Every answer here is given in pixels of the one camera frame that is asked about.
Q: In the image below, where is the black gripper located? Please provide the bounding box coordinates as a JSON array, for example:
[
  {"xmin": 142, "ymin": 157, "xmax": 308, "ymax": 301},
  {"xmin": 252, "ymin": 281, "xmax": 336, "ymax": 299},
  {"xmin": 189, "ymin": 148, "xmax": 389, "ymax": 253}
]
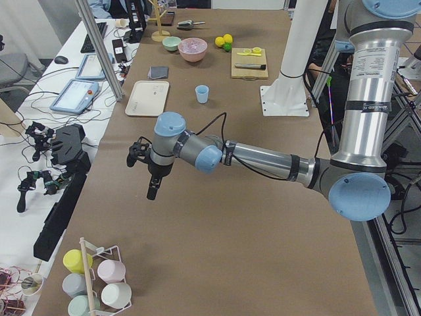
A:
[{"xmin": 147, "ymin": 161, "xmax": 173, "ymax": 200}]

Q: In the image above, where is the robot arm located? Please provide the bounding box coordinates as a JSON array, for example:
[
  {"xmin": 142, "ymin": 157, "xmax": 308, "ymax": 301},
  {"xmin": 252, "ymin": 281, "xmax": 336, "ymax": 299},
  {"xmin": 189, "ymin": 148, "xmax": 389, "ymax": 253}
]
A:
[{"xmin": 145, "ymin": 1, "xmax": 420, "ymax": 221}]

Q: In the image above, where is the pink cup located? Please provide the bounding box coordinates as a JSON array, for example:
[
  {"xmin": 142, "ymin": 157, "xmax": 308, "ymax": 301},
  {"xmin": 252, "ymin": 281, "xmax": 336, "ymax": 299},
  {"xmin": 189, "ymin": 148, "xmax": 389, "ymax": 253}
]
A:
[{"xmin": 97, "ymin": 259, "xmax": 126, "ymax": 284}]

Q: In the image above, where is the light blue plastic cup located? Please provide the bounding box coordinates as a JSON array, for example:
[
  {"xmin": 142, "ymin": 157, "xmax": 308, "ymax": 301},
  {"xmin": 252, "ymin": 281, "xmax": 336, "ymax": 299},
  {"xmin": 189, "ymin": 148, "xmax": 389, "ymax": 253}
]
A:
[{"xmin": 195, "ymin": 85, "xmax": 209, "ymax": 104}]

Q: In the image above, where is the yellow cup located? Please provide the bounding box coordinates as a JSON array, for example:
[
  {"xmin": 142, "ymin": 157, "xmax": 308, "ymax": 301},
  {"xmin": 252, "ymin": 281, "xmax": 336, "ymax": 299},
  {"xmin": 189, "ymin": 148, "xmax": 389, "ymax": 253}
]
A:
[{"xmin": 62, "ymin": 249, "xmax": 84, "ymax": 274}]

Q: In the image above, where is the white cup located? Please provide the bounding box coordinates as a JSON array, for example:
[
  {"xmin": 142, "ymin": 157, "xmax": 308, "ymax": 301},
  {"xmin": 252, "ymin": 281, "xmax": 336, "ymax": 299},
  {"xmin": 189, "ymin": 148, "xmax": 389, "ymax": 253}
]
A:
[{"xmin": 101, "ymin": 282, "xmax": 132, "ymax": 309}]

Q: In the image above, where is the grey cup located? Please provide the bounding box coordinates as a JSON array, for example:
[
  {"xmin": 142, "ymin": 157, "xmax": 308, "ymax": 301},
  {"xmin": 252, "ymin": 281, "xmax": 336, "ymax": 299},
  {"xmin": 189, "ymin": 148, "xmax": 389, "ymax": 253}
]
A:
[{"xmin": 62, "ymin": 273, "xmax": 87, "ymax": 298}]

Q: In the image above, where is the mint green cup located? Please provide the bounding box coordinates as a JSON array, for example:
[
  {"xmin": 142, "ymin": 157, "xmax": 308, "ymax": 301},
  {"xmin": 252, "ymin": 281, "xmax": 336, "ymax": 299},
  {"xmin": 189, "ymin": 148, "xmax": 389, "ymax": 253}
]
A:
[{"xmin": 67, "ymin": 295, "xmax": 90, "ymax": 316}]

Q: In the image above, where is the pile of clear ice cubes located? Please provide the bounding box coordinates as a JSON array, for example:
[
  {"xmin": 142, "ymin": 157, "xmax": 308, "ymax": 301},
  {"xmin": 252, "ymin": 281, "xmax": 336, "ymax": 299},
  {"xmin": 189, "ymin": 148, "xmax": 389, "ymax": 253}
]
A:
[{"xmin": 179, "ymin": 38, "xmax": 207, "ymax": 55}]

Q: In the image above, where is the wooden cup tree stand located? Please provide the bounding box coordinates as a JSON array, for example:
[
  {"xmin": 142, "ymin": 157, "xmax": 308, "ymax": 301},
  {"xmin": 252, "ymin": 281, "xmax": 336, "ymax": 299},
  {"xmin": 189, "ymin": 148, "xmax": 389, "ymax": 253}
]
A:
[{"xmin": 149, "ymin": 0, "xmax": 170, "ymax": 42}]

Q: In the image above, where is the paper cup with strainer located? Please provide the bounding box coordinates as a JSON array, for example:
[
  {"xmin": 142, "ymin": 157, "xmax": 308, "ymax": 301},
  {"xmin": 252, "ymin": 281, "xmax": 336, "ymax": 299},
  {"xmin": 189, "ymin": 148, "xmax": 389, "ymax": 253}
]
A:
[{"xmin": 21, "ymin": 273, "xmax": 45, "ymax": 297}]

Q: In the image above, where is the metal ice scoop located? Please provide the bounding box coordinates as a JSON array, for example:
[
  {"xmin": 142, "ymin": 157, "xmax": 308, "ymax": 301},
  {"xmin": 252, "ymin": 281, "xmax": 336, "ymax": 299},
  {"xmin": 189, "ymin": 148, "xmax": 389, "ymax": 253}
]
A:
[{"xmin": 177, "ymin": 20, "xmax": 205, "ymax": 30}]

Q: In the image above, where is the cream rabbit tray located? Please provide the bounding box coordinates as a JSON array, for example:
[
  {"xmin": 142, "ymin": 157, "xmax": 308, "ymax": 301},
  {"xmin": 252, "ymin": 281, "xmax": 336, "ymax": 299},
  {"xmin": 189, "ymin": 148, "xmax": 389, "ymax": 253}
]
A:
[{"xmin": 125, "ymin": 80, "xmax": 170, "ymax": 117}]

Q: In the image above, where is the grey folded cloth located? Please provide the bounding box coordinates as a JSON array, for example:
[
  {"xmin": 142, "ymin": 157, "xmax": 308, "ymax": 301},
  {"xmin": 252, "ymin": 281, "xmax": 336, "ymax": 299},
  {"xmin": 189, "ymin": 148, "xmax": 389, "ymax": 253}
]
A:
[{"xmin": 147, "ymin": 66, "xmax": 169, "ymax": 80}]

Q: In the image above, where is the near teach pendant tablet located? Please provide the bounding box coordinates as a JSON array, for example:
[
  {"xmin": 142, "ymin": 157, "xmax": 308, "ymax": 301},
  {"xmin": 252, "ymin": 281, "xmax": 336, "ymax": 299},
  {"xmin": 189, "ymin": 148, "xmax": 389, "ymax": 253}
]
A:
[{"xmin": 49, "ymin": 79, "xmax": 99, "ymax": 114}]

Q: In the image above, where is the teach pendant tablet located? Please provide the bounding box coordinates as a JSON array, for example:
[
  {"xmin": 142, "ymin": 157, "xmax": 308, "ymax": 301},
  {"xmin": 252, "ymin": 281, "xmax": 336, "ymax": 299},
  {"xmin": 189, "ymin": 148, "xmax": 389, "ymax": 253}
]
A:
[
  {"xmin": 76, "ymin": 53, "xmax": 105, "ymax": 81},
  {"xmin": 49, "ymin": 79, "xmax": 99, "ymax": 114}
]

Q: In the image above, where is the far teach pendant tablet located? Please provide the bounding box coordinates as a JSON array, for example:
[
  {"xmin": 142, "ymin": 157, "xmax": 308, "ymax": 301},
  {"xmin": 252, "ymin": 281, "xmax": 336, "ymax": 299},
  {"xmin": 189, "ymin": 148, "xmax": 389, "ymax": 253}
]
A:
[{"xmin": 76, "ymin": 53, "xmax": 105, "ymax": 81}]

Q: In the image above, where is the pink bowl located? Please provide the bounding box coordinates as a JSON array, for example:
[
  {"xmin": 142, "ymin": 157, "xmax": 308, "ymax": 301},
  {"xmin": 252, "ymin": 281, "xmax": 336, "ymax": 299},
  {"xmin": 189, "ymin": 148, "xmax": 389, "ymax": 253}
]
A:
[{"xmin": 178, "ymin": 38, "xmax": 208, "ymax": 63}]

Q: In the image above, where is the mint green bowl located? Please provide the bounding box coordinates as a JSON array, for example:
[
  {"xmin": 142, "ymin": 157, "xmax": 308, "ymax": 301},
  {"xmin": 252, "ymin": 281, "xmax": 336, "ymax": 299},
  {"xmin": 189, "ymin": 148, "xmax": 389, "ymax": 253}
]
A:
[{"xmin": 162, "ymin": 36, "xmax": 182, "ymax": 52}]

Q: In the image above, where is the wooden cutting board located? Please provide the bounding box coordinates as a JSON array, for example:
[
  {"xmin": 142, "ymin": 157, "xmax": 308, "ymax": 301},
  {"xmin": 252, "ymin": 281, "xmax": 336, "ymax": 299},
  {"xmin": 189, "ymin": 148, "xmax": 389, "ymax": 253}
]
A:
[{"xmin": 231, "ymin": 47, "xmax": 268, "ymax": 79}]

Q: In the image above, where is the steel cylinder tool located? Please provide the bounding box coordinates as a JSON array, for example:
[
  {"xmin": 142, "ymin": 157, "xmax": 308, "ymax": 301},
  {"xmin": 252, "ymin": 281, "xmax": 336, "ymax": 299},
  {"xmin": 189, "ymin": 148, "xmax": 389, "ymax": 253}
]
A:
[{"xmin": 234, "ymin": 63, "xmax": 266, "ymax": 70}]

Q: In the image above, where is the black keyboard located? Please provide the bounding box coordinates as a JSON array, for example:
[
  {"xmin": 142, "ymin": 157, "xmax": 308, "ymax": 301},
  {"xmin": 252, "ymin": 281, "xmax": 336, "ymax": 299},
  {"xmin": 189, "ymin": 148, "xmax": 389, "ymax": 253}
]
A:
[{"xmin": 80, "ymin": 21, "xmax": 109, "ymax": 54}]

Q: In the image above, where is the green lime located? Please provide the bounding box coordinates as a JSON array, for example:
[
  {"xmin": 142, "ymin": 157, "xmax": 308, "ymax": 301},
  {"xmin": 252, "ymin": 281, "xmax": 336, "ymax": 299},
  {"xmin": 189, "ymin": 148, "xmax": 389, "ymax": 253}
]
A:
[{"xmin": 223, "ymin": 43, "xmax": 232, "ymax": 52}]

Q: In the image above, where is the black computer mouse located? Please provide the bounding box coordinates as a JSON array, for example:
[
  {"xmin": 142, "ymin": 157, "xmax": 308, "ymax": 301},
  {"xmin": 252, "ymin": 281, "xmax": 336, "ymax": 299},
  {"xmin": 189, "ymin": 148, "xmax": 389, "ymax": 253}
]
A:
[{"xmin": 54, "ymin": 55, "xmax": 68, "ymax": 65}]

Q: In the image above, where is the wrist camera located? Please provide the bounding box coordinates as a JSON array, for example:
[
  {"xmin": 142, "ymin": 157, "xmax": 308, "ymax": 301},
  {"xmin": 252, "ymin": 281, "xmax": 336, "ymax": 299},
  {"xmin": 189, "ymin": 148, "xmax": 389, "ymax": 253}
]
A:
[{"xmin": 126, "ymin": 136, "xmax": 151, "ymax": 167}]

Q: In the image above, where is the white wire cup rack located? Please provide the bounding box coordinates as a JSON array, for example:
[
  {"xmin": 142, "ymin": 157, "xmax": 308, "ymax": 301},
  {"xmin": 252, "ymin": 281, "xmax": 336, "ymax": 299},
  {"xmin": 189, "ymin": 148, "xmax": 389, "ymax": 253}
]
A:
[{"xmin": 80, "ymin": 237, "xmax": 132, "ymax": 315}]

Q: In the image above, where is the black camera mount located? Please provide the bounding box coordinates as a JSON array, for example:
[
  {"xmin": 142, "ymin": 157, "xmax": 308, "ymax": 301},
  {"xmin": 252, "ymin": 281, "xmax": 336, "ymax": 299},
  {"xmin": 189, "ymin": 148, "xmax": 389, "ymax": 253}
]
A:
[{"xmin": 34, "ymin": 124, "xmax": 91, "ymax": 261}]

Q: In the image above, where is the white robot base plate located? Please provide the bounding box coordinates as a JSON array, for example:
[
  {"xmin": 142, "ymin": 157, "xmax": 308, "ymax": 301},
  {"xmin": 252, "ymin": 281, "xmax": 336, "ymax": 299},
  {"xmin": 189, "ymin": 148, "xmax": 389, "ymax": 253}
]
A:
[{"xmin": 260, "ymin": 86, "xmax": 310, "ymax": 117}]

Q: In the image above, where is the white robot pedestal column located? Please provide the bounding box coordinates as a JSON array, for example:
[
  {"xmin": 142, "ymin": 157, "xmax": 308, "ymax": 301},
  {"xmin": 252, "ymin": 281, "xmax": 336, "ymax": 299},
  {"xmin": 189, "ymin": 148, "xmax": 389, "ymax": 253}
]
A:
[{"xmin": 270, "ymin": 0, "xmax": 328, "ymax": 93}]

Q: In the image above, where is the aluminium frame post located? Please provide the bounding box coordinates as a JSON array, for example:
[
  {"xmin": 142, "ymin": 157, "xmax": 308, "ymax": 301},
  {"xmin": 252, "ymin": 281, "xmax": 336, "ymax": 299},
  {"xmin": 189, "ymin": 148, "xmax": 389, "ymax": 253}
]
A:
[{"xmin": 75, "ymin": 0, "xmax": 123, "ymax": 101}]

